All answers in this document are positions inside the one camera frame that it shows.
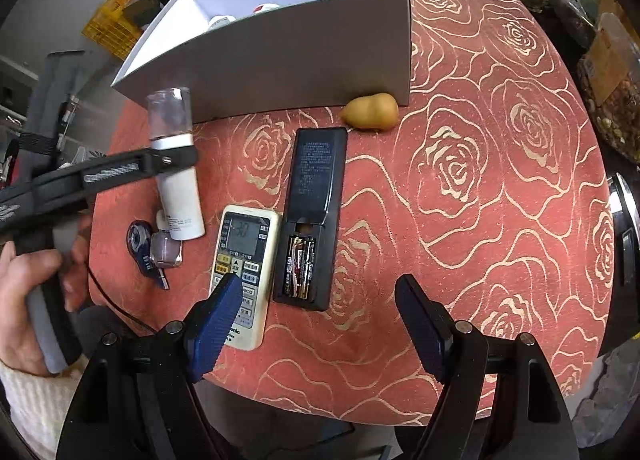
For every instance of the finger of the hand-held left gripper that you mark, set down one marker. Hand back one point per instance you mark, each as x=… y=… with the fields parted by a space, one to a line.
x=150 y=165

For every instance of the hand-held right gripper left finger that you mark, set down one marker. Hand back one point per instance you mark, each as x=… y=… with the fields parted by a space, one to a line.
x=217 y=327

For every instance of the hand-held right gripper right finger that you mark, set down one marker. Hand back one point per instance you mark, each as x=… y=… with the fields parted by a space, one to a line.
x=425 y=330

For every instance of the white spray bottle clear cap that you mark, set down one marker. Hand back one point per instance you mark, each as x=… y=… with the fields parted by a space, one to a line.
x=180 y=205

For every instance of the blue correction tape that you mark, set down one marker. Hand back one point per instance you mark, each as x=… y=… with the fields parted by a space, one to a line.
x=137 y=242

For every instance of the small nail polish bottle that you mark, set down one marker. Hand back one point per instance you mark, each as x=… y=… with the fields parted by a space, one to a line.
x=166 y=250

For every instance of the white air conditioner remote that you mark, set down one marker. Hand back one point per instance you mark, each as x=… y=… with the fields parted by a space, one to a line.
x=245 y=240

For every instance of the small white bottle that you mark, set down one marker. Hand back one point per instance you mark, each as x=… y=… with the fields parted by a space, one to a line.
x=221 y=22

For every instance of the black remote control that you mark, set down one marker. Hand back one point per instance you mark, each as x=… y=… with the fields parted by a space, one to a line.
x=315 y=170

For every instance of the grey cardboard box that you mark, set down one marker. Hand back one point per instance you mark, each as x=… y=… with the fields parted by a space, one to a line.
x=300 y=55

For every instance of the white red-label pill bottle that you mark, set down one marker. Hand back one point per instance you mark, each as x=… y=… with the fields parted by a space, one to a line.
x=265 y=8

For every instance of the tan gourd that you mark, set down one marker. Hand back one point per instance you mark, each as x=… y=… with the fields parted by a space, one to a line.
x=371 y=111

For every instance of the person's left forearm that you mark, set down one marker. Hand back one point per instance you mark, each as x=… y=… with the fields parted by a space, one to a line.
x=35 y=410

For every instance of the person's left hand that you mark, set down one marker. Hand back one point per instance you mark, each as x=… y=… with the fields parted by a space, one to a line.
x=20 y=285

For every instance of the black gold battery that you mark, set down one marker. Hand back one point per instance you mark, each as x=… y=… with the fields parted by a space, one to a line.
x=294 y=267
x=308 y=267

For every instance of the yellow plastic crate stack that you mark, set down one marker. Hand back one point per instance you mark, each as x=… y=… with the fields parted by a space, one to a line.
x=112 y=25

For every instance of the green cardboard box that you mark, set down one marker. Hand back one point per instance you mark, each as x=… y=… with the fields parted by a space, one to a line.
x=142 y=9

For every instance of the black silver appliance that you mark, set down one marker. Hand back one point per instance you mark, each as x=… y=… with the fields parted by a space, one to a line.
x=625 y=230

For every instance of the clear jar gold lid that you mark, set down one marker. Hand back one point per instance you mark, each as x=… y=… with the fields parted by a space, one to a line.
x=615 y=90

